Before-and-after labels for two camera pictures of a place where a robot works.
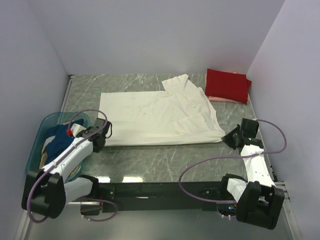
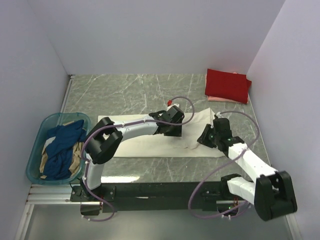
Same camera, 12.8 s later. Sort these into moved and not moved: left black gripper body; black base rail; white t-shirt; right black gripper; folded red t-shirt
Moved: left black gripper body; right black gripper; white t-shirt
Not moved: black base rail; folded red t-shirt
